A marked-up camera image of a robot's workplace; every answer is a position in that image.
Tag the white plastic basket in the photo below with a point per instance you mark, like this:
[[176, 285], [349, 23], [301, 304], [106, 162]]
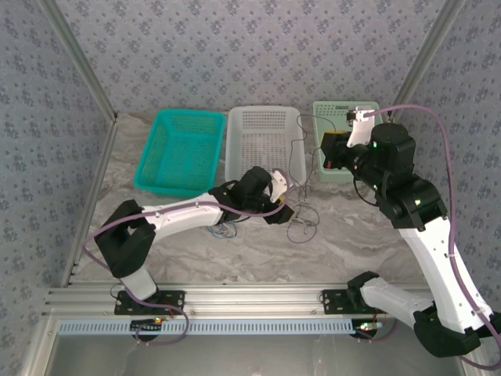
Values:
[[262, 137]]

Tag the teal plastic basket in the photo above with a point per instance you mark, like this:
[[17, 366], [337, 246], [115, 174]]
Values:
[[176, 152]]

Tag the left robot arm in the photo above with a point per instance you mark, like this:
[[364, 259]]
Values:
[[184, 215]]

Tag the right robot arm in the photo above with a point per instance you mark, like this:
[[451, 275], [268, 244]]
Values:
[[438, 266]]

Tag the mint green plastic basket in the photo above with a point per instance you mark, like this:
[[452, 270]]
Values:
[[332, 111]]

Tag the small circuit board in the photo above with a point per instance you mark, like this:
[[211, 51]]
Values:
[[368, 327], [146, 324]]

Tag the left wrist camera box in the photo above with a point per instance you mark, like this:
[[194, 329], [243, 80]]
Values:
[[280, 184]]

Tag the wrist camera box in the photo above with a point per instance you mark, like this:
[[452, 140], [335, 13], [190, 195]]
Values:
[[360, 125], [280, 184]]

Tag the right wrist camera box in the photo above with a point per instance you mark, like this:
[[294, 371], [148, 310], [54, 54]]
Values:
[[360, 125]]

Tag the aluminium front rail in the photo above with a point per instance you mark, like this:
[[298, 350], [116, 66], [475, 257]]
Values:
[[250, 297]]

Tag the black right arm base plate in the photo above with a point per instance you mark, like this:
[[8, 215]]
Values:
[[332, 303]]

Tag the aluminium frame post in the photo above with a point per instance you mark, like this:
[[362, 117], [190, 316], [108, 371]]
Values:
[[83, 58], [421, 58]]

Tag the aluminium side rail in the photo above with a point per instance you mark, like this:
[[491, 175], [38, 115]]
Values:
[[447, 250], [94, 196]]

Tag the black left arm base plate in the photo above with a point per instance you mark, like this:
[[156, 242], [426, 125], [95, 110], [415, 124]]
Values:
[[125, 307]]

